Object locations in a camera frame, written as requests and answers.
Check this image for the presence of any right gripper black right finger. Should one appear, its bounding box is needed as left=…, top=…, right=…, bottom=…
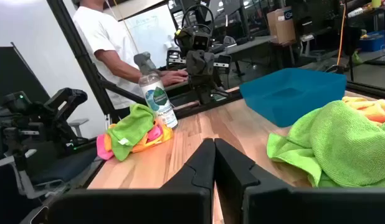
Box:
left=214, top=138, right=385, bottom=224

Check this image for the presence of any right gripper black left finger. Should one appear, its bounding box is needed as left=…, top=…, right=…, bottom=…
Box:
left=48, top=138, right=216, bottom=224

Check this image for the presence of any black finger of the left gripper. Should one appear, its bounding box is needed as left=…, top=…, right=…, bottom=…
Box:
left=201, top=50, right=216, bottom=88
left=186, top=49, right=202, bottom=88

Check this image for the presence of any green microfiber towel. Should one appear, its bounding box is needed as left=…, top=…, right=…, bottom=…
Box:
left=106, top=103, right=156, bottom=162
left=266, top=100, right=385, bottom=189

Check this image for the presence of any pink microfiber towel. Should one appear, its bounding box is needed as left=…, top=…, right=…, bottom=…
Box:
left=96, top=123, right=164, bottom=161

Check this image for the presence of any whiteboard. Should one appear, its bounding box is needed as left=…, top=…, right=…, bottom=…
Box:
left=121, top=4, right=178, bottom=68

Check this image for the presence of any plastic water bottle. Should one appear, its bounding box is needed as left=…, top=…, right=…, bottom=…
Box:
left=133, top=52, right=179, bottom=129

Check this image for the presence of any grey background table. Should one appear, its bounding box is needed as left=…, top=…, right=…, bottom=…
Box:
left=211, top=34, right=279, bottom=77

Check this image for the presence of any person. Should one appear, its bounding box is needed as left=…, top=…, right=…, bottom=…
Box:
left=72, top=0, right=189, bottom=110

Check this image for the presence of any cardboard box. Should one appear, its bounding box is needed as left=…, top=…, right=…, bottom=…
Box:
left=266, top=6, right=297, bottom=45

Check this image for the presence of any blue plastic basket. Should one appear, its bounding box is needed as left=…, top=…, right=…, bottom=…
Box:
left=239, top=67, right=348, bottom=128

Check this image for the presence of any black tripod stand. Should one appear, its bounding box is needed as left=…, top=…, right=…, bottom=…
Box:
left=343, top=0, right=358, bottom=82

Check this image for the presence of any black flat panel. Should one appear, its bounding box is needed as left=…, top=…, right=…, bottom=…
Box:
left=0, top=42, right=52, bottom=109

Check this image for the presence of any blue storage bin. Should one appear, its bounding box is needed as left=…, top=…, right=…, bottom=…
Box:
left=359, top=29, right=385, bottom=52

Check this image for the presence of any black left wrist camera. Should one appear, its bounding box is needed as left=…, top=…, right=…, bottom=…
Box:
left=174, top=26, right=212, bottom=53

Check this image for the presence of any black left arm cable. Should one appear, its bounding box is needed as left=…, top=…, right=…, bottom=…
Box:
left=181, top=4, right=216, bottom=35

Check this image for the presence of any yellow cable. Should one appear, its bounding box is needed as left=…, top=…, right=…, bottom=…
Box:
left=336, top=2, right=348, bottom=67

